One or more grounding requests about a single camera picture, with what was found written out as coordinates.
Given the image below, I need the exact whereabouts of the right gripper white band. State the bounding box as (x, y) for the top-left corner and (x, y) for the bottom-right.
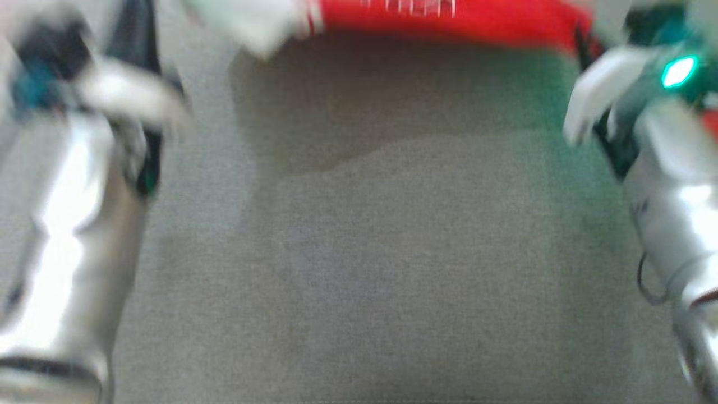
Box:
(562, 22), (668, 148)

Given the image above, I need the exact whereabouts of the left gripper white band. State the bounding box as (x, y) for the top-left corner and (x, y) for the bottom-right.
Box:
(73, 0), (194, 134)

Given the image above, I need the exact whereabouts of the wide grey sofa seat cushion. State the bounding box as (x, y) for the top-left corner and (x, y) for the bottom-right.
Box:
(0, 0), (718, 404)

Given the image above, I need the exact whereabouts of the red jersey with white trim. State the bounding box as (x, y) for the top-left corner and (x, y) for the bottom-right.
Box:
(182, 0), (595, 61)

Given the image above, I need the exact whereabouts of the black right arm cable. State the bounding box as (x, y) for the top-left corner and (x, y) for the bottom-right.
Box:
(637, 252), (671, 306)

